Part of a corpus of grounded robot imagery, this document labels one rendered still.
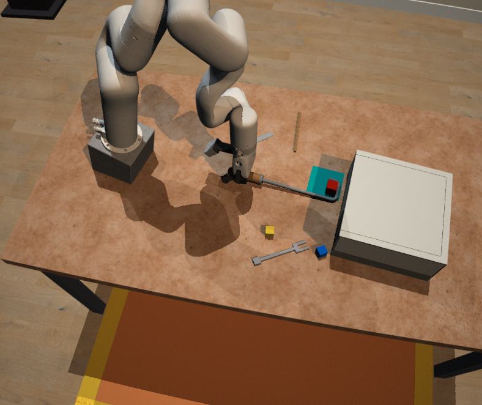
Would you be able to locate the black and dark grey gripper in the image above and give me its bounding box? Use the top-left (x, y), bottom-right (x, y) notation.
top-left (231, 149), bottom-right (256, 184)

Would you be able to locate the blue cube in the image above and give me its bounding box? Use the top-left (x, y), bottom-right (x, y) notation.
top-left (315, 245), bottom-right (328, 258)

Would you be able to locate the teal square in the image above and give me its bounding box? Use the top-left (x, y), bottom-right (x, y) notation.
top-left (306, 166), bottom-right (344, 200)

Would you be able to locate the grey combination wrench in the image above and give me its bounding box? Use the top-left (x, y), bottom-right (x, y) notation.
top-left (253, 240), bottom-right (309, 266)

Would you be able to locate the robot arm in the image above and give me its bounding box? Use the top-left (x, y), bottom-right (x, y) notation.
top-left (92, 0), bottom-right (258, 157)

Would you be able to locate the red block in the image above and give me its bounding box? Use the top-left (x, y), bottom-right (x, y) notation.
top-left (325, 180), bottom-right (338, 195)

